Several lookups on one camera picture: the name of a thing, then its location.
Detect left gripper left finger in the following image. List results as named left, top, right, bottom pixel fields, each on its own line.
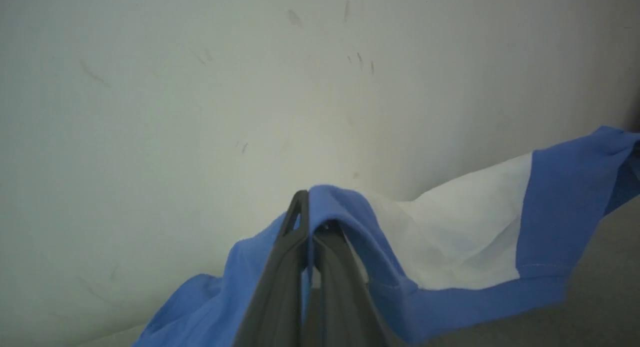
left=234, top=189, right=311, bottom=347

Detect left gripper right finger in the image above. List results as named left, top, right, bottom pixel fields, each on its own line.
left=302, top=221, right=392, bottom=347

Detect blue and white garment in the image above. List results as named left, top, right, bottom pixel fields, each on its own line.
left=131, top=126, right=640, bottom=347

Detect blue cloth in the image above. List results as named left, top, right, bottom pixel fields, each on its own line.
left=70, top=197, right=640, bottom=347

